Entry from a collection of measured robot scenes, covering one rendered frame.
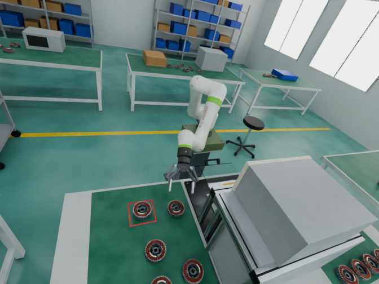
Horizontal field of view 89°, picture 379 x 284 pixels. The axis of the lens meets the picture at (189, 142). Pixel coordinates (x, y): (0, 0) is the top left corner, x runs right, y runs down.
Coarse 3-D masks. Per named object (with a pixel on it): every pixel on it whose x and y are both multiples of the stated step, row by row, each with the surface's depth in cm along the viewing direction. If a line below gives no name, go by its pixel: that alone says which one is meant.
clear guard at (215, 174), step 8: (200, 168) 117; (208, 168) 119; (216, 168) 120; (224, 168) 122; (232, 168) 124; (208, 176) 113; (216, 176) 115; (224, 176) 116; (232, 176) 118; (208, 184) 109; (216, 184) 110
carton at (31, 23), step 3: (27, 18) 508; (24, 21) 486; (27, 21) 488; (30, 21) 491; (33, 21) 496; (36, 21) 502; (39, 21) 515; (27, 24) 491; (30, 24) 493; (33, 24) 495; (36, 24) 497; (39, 24) 513; (27, 27) 494; (36, 27) 500; (39, 27) 512
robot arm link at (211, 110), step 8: (208, 104) 136; (216, 104) 135; (208, 112) 135; (216, 112) 137; (200, 120) 137; (208, 120) 134; (200, 128) 134; (208, 128) 135; (200, 136) 132; (200, 144) 131
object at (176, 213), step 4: (176, 200) 129; (168, 204) 125; (172, 204) 126; (176, 204) 128; (180, 204) 127; (168, 208) 123; (172, 208) 126; (180, 208) 125; (168, 212) 123; (172, 212) 121; (176, 212) 121; (180, 212) 122; (172, 216) 122; (176, 216) 122
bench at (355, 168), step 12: (324, 156) 223; (336, 156) 229; (348, 156) 235; (360, 156) 242; (372, 156) 249; (324, 168) 227; (336, 168) 210; (348, 168) 213; (360, 168) 219; (372, 168) 224; (348, 180) 200; (360, 180) 200; (372, 180) 205; (360, 192) 190; (372, 192) 189; (372, 204) 182
